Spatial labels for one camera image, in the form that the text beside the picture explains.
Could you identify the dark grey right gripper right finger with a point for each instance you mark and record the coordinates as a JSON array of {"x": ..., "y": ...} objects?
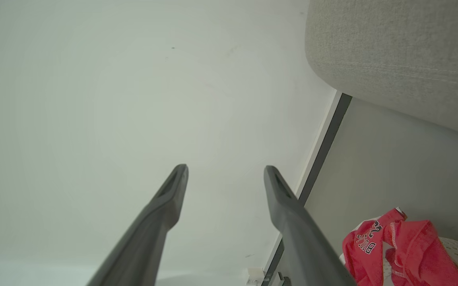
[{"x": 304, "y": 242}]

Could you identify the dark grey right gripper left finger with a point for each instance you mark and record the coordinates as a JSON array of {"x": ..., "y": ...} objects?
[{"x": 149, "y": 230}]

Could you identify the red printed garment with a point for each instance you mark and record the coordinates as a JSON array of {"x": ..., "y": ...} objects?
[{"x": 416, "y": 254}]

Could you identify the small white labelled box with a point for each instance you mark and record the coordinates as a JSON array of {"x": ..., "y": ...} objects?
[{"x": 255, "y": 275}]

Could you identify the dark grey baseboard strip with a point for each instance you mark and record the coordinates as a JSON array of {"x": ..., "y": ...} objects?
[{"x": 324, "y": 147}]

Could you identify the grey fabric cushion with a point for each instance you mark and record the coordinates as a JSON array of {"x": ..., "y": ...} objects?
[{"x": 392, "y": 47}]

